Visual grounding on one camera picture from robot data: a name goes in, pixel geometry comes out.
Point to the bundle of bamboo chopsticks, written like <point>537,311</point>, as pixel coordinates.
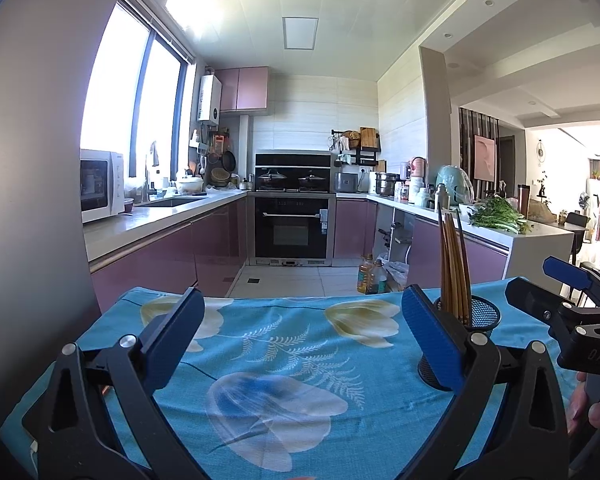
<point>450,270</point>

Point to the pink kettle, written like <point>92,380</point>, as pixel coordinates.
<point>418,166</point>

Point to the bunch of green vegetables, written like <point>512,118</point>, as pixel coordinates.
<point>500,216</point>

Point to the purple peninsula cabinets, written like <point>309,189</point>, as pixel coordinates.
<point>480,260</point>

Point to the kitchen window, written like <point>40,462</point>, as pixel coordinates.
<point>125,90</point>

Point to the black wall rack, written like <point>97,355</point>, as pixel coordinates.
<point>362,156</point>

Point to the brown tumbler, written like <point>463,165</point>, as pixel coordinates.
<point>523,200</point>

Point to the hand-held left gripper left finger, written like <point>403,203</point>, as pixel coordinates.
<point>180,327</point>

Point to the pink wall picture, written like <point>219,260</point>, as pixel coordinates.
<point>485,157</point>

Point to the narrow purple base cabinet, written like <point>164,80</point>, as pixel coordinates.
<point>352,230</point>

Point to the white water heater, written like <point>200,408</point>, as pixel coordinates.
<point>210,99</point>

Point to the stainless steel pot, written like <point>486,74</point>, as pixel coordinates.
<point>387,184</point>

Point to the black mesh holder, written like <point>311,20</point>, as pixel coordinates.
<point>482,312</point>

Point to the person's right hand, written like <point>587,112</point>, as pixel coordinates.
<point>577,405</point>

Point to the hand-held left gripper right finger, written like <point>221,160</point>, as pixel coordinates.
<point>430,335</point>

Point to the blue floral tablecloth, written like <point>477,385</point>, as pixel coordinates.
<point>290,350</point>

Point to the woven bamboo basket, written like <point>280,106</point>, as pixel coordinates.
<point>220,177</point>

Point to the ceiling light panel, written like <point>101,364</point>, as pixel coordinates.
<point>300,33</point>

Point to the white microwave oven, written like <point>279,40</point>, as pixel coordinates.
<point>100,185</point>

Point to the chrome sink faucet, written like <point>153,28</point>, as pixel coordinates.
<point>151,170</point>

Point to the wooden cutting board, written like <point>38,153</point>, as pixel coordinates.
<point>368,137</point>

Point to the white supplement bottles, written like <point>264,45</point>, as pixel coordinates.
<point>422,197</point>

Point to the clear oil bottle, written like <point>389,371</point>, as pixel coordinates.
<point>377,277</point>

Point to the yellow oil bottle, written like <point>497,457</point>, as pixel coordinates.
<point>364,275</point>

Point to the white casserole pot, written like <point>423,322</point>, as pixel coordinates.
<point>190,186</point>

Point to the grey refrigerator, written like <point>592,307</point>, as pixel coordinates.
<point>30,160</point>

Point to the steel thermos flask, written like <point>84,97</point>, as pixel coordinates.
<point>441,197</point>

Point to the black built-in oven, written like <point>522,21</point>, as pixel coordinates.
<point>292,232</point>

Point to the black lidded pot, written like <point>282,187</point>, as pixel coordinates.
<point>271,180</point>
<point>311,181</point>

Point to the black built-in stove hood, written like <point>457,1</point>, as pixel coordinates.
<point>295,160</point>

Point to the silver toaster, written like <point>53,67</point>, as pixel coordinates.
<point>347,183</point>

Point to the wall clock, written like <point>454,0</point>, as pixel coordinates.
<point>540,151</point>

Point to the hanging black pan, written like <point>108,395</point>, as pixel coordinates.
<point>229,160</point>

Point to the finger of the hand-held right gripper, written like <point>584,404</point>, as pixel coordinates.
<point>562,267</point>
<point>530,297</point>

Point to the white plastic bag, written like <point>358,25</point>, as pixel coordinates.
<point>396,275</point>

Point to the purple wall cabinet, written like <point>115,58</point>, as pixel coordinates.
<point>242,89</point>

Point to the black dining chair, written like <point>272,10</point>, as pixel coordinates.
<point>577,232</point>

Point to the long purple base cabinets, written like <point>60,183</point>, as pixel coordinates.
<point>170,255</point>

